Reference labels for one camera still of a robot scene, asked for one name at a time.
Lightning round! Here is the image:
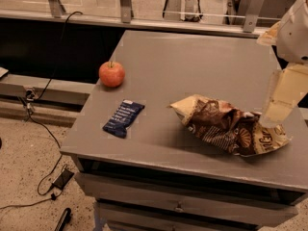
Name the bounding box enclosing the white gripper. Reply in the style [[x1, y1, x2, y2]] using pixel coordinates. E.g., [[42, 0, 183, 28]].
[[257, 0, 308, 128]]

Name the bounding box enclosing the blue rxbar wrapper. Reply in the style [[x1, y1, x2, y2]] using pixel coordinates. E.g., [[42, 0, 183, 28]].
[[103, 99, 144, 139]]

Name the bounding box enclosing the brown crumpled chip bag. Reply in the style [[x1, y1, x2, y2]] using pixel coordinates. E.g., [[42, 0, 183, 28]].
[[170, 94, 290, 157]]

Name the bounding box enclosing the grey drawer cabinet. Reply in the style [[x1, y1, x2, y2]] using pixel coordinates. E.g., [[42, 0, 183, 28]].
[[62, 31, 308, 231]]

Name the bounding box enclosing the red apple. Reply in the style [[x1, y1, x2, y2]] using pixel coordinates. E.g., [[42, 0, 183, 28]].
[[99, 61, 125, 88]]

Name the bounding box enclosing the black power adapter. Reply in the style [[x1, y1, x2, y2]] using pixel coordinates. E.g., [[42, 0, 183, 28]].
[[52, 169, 74, 190]]

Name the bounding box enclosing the metal railing frame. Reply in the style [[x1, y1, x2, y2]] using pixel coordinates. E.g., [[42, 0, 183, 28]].
[[0, 0, 280, 35]]

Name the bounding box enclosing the black cable on floor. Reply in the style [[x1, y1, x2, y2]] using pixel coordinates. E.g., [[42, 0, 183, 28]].
[[0, 11, 84, 210]]

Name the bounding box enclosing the black handle object on floor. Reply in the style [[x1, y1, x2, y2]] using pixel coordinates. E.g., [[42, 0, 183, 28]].
[[54, 208, 71, 231]]

